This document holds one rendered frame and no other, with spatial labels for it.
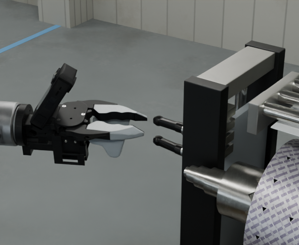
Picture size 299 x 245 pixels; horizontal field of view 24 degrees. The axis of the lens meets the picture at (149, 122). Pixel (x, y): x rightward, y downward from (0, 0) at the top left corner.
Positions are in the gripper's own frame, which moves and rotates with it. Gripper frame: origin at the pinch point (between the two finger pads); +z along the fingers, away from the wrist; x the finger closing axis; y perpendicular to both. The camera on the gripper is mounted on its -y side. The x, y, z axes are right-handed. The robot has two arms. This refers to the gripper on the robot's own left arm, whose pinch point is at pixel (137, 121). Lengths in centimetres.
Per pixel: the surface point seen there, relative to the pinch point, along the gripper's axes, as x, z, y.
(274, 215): 41.3, 20.0, -19.2
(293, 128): 34.4, 21.6, -25.0
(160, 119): 22.3, 6.5, -16.5
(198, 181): 31.2, 11.9, -14.5
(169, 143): 23.4, 7.7, -13.6
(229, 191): 34.8, 15.6, -16.3
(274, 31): -318, 40, 149
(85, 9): -374, -98, 167
